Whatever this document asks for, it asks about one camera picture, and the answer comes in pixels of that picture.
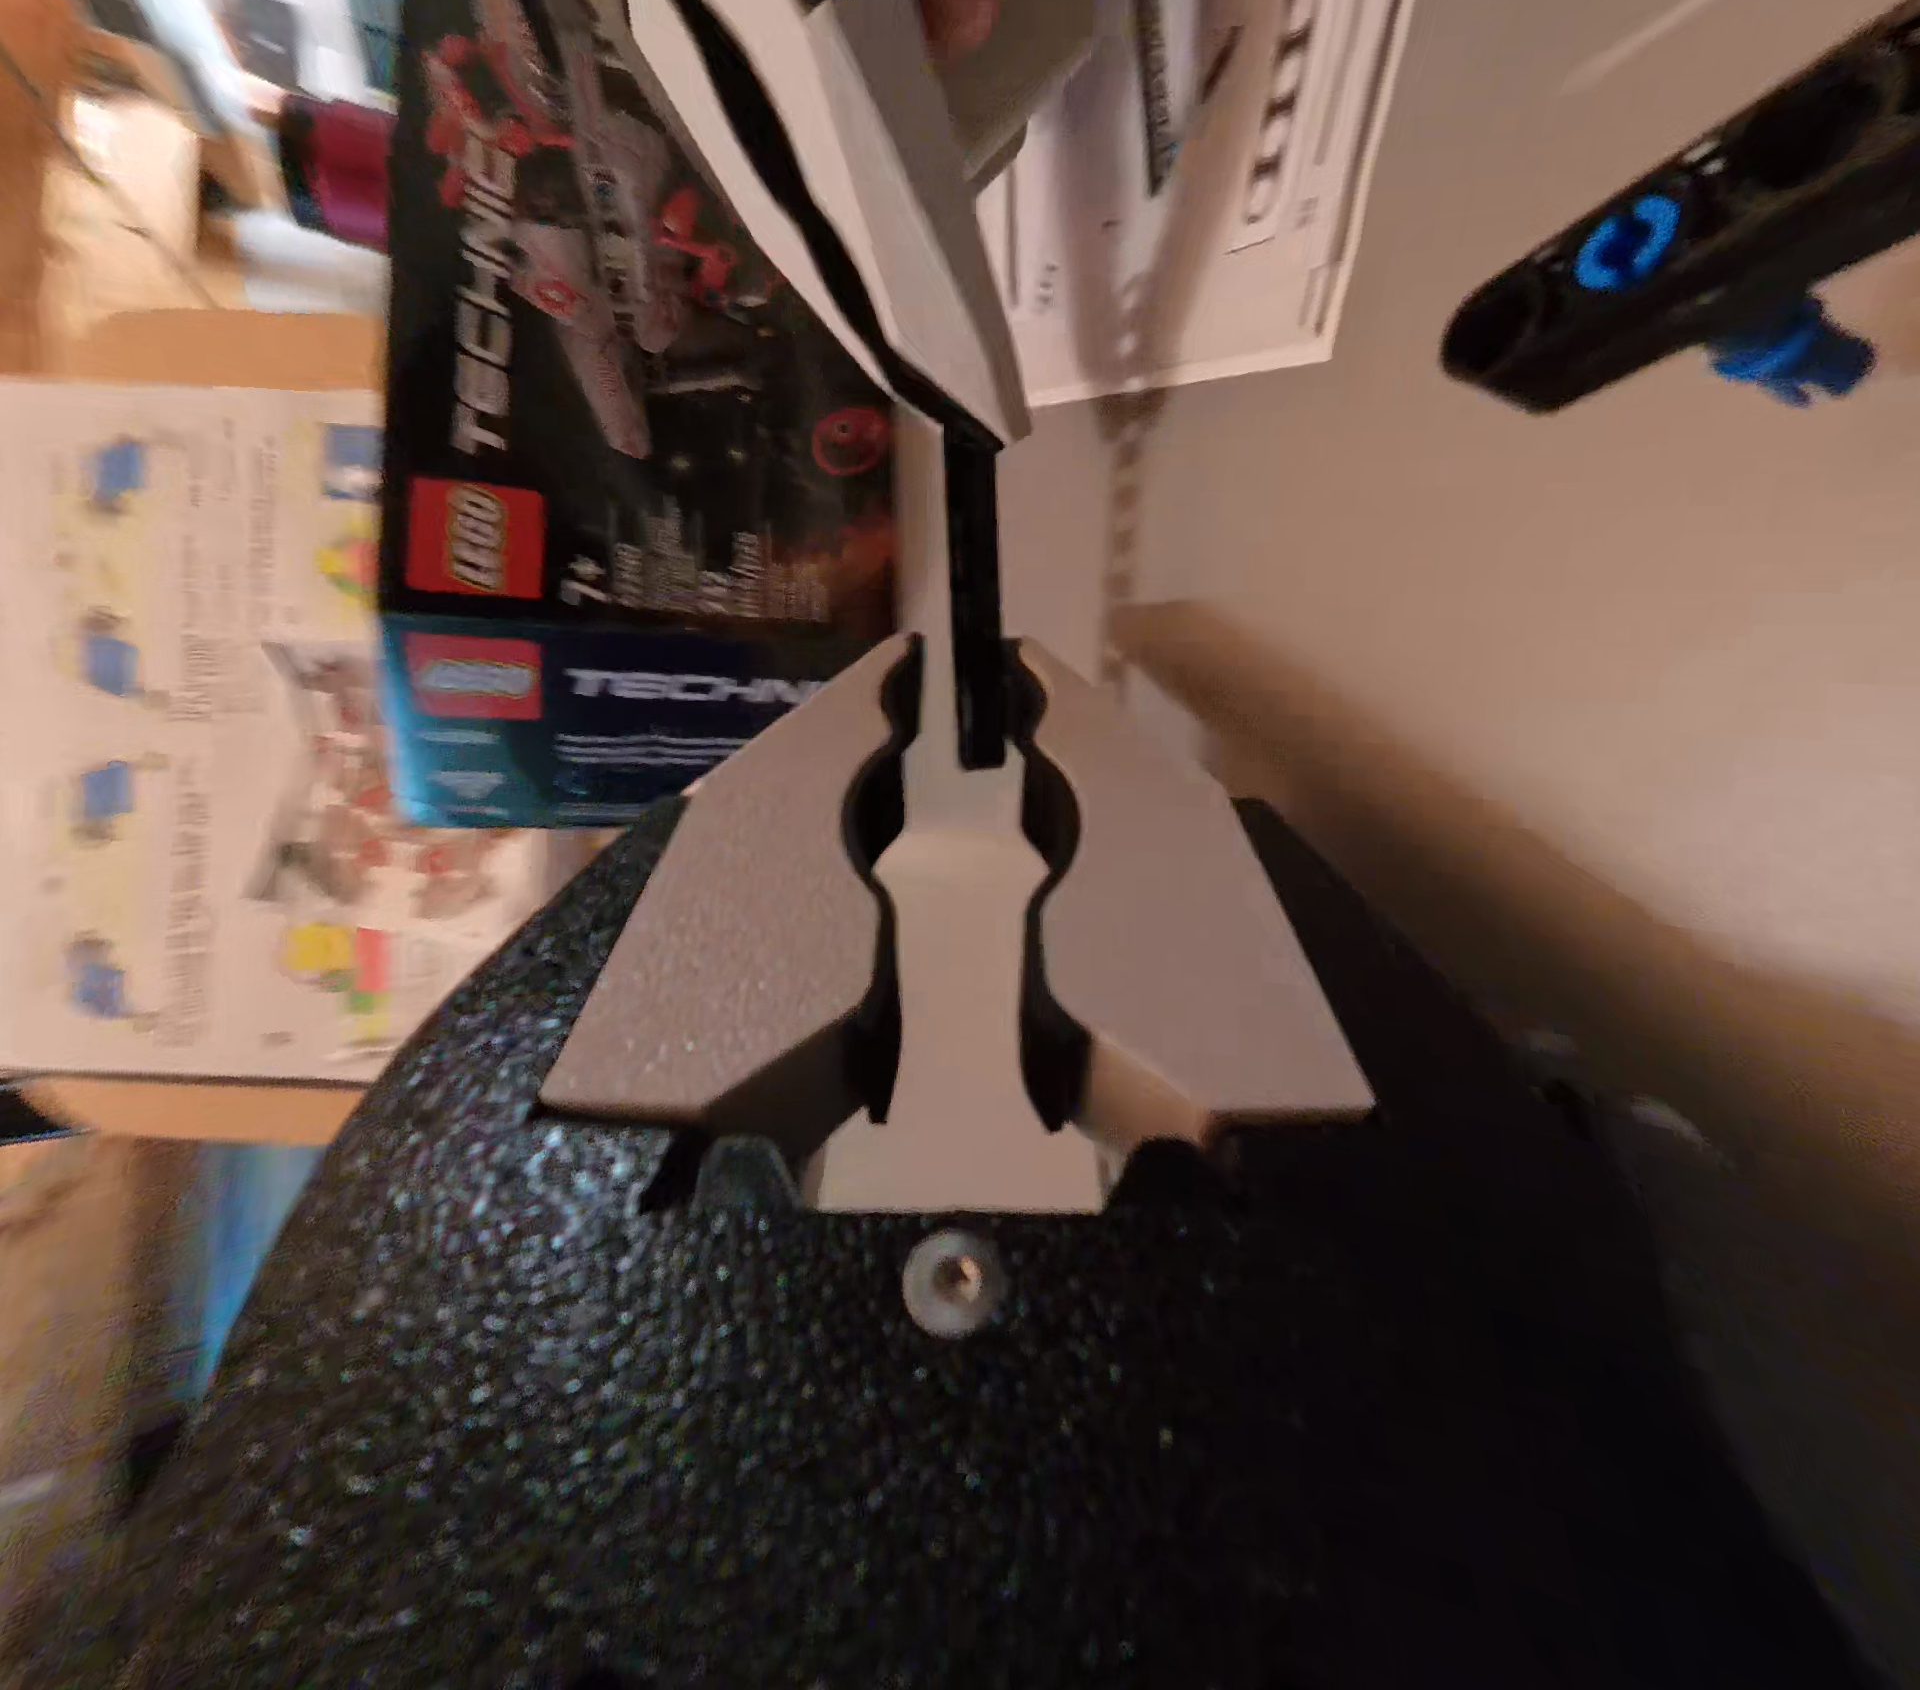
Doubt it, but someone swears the black toy set box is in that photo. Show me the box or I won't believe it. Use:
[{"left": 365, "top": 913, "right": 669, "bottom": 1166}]
[{"left": 371, "top": 0, "right": 905, "bottom": 832}]

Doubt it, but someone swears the maroon cylindrical bottle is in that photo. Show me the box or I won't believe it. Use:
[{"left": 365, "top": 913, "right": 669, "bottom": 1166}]
[{"left": 275, "top": 90, "right": 404, "bottom": 239}]

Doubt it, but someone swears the white instruction booklet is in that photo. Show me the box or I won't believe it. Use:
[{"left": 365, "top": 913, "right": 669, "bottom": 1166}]
[{"left": 981, "top": 0, "right": 1430, "bottom": 411}]

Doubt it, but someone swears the long black brick beam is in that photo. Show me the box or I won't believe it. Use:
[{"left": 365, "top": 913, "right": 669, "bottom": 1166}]
[{"left": 937, "top": 417, "right": 1008, "bottom": 771}]

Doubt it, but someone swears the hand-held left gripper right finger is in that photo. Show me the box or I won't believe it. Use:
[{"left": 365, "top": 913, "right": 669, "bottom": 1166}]
[{"left": 1001, "top": 636, "right": 1376, "bottom": 1186}]

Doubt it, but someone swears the white printed poster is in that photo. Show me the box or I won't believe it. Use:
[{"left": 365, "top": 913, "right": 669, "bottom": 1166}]
[{"left": 0, "top": 373, "right": 519, "bottom": 1080}]

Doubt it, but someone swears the partly built brick model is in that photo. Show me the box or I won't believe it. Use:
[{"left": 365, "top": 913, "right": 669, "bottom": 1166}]
[{"left": 1272, "top": 0, "right": 1920, "bottom": 414}]

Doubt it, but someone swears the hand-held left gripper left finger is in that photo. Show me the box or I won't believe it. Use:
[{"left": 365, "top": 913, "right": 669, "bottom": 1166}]
[{"left": 536, "top": 632, "right": 926, "bottom": 1199}]

